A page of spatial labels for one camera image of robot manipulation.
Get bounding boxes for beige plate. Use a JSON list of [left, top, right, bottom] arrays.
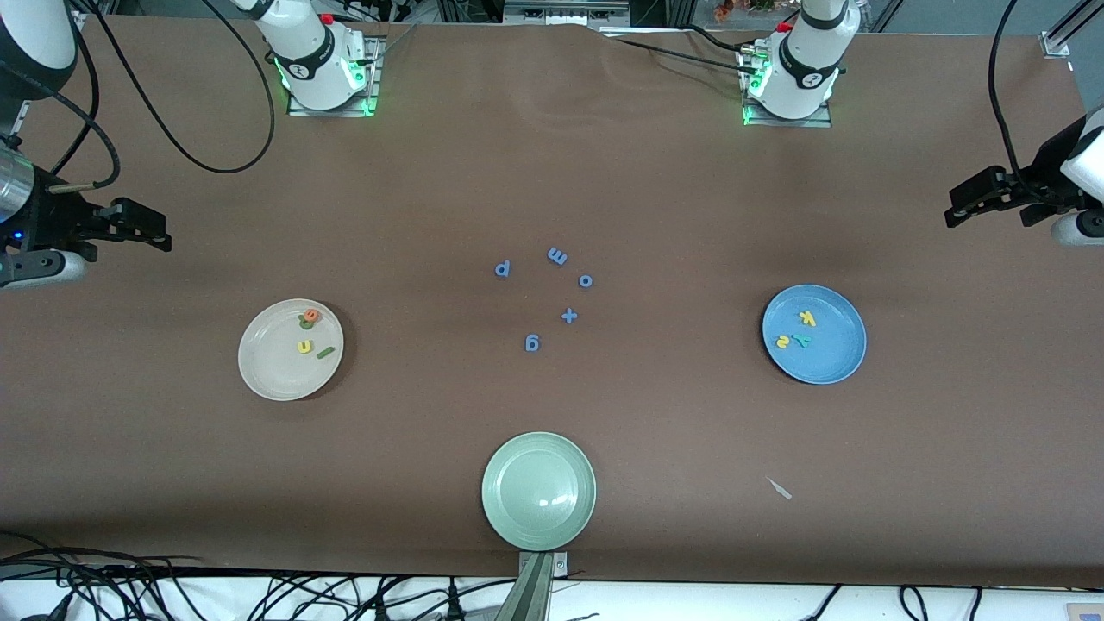
[[238, 299, 345, 402]]

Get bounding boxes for blue plate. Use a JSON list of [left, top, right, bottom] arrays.
[[762, 285, 867, 386]]

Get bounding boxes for brown table cover sheet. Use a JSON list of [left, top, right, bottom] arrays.
[[0, 16, 1104, 589]]

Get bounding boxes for pale green plate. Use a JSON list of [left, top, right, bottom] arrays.
[[481, 432, 598, 552]]

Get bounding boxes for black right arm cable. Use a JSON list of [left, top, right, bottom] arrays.
[[0, 0, 277, 192]]

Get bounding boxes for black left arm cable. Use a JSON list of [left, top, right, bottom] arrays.
[[988, 0, 1036, 186]]

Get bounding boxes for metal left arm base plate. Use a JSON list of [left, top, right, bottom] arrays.
[[742, 43, 833, 129]]

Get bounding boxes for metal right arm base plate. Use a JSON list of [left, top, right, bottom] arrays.
[[287, 36, 385, 117]]

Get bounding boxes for black cable to arm base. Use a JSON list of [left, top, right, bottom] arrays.
[[599, 30, 760, 74]]

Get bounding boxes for grey metal camera bracket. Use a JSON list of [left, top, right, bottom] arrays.
[[493, 552, 570, 621]]

